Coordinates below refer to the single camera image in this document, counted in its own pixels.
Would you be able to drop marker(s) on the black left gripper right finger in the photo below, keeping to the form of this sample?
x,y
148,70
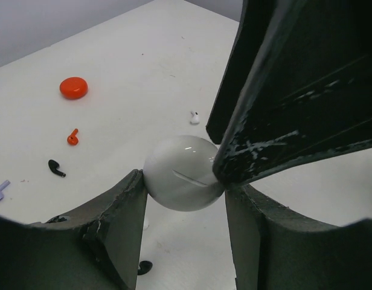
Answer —
x,y
274,247

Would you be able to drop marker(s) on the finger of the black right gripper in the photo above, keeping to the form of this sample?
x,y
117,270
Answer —
x,y
254,21
308,95

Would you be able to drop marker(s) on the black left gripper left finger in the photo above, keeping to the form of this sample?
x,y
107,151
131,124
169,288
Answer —
x,y
94,246

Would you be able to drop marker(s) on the white earbud charging case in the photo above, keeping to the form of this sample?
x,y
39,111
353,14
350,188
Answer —
x,y
178,174

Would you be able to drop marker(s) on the white earbud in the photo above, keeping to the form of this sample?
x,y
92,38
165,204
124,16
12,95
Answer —
x,y
194,118
146,224

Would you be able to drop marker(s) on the orange earbud charging case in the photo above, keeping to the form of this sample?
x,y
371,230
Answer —
x,y
73,88

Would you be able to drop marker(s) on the black earbud front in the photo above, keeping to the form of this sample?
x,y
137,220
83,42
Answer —
x,y
144,267

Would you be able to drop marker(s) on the black earbud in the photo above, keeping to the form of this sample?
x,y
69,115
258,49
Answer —
x,y
54,167
144,267

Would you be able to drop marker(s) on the black earbud rear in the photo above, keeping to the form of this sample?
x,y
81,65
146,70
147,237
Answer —
x,y
54,167

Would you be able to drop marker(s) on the orange earbud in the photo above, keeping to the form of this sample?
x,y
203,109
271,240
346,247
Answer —
x,y
72,139

